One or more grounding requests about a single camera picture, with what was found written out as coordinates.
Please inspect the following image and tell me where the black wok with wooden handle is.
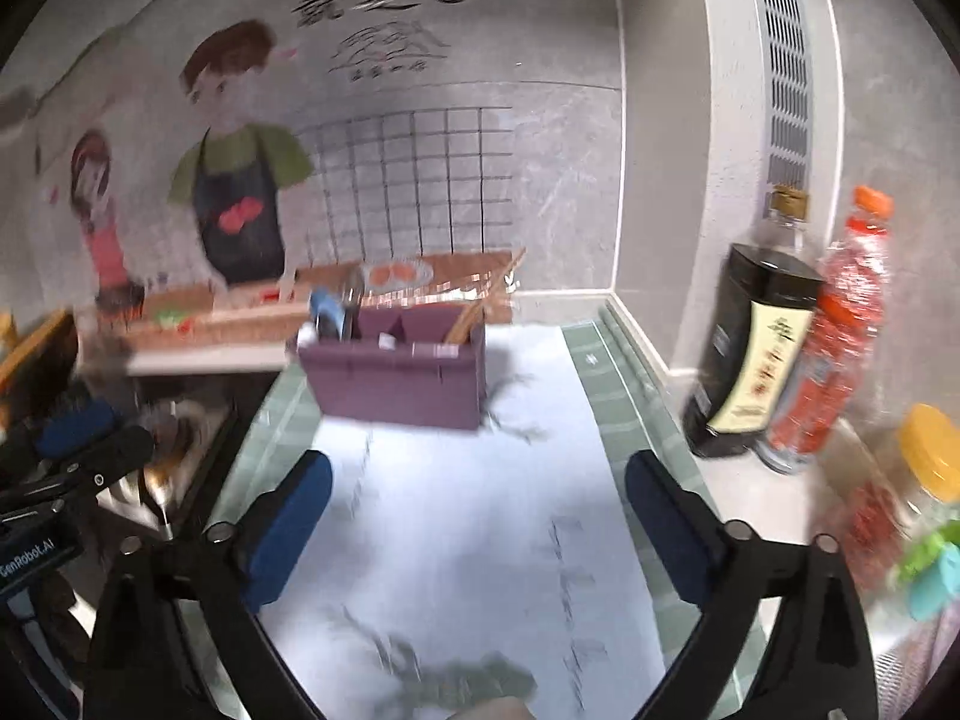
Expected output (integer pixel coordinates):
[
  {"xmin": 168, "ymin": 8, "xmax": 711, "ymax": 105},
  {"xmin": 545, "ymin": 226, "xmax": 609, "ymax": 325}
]
[{"xmin": 0, "ymin": 307, "xmax": 76, "ymax": 395}]

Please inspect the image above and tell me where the black gas stove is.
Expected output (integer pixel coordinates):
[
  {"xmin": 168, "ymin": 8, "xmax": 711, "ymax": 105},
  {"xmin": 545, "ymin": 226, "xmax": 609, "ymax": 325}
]
[{"xmin": 75, "ymin": 360, "xmax": 263, "ymax": 541}]

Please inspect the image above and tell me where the green plastic bag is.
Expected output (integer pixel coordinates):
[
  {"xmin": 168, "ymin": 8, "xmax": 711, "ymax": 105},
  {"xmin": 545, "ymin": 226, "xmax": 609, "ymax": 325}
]
[{"xmin": 889, "ymin": 521, "xmax": 960, "ymax": 578}]

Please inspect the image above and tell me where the chili jar with yellow lid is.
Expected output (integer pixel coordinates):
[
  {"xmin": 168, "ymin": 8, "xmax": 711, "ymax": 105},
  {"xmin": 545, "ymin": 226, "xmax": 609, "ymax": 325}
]
[{"xmin": 821, "ymin": 403, "xmax": 960, "ymax": 601}]

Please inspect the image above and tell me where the silver spoon with black handle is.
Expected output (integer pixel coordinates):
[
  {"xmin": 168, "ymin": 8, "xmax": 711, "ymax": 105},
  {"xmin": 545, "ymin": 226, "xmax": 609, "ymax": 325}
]
[{"xmin": 341, "ymin": 270, "xmax": 370, "ymax": 338}]

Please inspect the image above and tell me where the white vent grille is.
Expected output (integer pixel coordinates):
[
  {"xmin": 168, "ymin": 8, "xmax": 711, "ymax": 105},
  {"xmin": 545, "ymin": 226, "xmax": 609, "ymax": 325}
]
[{"xmin": 746, "ymin": 0, "xmax": 818, "ymax": 200}]

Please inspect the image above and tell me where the green and white tablecloth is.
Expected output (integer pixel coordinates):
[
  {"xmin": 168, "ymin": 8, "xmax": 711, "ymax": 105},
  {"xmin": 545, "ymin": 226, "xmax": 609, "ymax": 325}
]
[{"xmin": 202, "ymin": 319, "xmax": 796, "ymax": 720}]

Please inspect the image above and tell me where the pink plastic colander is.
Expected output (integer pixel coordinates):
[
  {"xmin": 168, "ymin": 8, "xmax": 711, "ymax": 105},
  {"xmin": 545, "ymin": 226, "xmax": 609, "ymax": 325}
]
[{"xmin": 876, "ymin": 619, "xmax": 960, "ymax": 720}]

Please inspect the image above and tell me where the white bottle with teal cap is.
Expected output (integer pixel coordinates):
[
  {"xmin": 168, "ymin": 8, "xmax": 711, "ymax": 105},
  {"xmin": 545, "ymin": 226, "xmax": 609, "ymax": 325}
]
[{"xmin": 906, "ymin": 551, "xmax": 960, "ymax": 621}]

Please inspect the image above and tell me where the purple utensil box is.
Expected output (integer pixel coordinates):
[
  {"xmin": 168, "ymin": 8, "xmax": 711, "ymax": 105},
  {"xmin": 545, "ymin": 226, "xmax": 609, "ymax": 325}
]
[{"xmin": 298, "ymin": 313, "xmax": 487, "ymax": 432}]

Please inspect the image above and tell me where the red chili bottle orange cap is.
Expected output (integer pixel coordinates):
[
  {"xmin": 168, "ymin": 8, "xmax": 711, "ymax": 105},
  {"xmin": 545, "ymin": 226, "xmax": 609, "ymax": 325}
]
[{"xmin": 754, "ymin": 186, "xmax": 895, "ymax": 475}]

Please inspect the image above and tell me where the blue spoon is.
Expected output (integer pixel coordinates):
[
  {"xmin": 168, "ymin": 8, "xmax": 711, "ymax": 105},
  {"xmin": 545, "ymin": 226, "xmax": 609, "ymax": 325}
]
[{"xmin": 311, "ymin": 289, "xmax": 347, "ymax": 338}]

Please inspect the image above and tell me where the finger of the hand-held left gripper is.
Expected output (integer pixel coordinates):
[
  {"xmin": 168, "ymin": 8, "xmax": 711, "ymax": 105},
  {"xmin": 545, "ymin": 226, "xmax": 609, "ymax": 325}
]
[
  {"xmin": 34, "ymin": 399, "xmax": 119, "ymax": 458},
  {"xmin": 0, "ymin": 426, "xmax": 156, "ymax": 515}
]

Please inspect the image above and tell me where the dark soy sauce bottle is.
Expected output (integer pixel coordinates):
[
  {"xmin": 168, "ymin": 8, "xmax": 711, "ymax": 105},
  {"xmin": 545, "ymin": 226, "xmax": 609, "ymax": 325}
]
[{"xmin": 682, "ymin": 184, "xmax": 826, "ymax": 460}]

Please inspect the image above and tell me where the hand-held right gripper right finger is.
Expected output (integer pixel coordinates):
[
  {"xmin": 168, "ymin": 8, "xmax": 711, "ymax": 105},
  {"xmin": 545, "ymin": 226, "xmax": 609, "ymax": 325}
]
[{"xmin": 625, "ymin": 450, "xmax": 880, "ymax": 720}]

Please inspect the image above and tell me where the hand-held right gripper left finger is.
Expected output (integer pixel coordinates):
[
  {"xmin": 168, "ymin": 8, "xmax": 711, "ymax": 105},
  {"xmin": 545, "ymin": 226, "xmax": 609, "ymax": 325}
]
[{"xmin": 81, "ymin": 448, "xmax": 335, "ymax": 720}]

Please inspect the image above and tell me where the wooden chopstick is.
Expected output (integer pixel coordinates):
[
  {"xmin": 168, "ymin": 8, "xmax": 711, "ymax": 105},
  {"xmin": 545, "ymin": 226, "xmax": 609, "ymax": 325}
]
[
  {"xmin": 444, "ymin": 270, "xmax": 511, "ymax": 350},
  {"xmin": 446, "ymin": 247, "xmax": 526, "ymax": 346}
]

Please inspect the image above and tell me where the cartoon wall poster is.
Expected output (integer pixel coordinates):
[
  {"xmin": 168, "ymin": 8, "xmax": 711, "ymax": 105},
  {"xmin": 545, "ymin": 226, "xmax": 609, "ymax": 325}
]
[{"xmin": 0, "ymin": 0, "xmax": 526, "ymax": 361}]

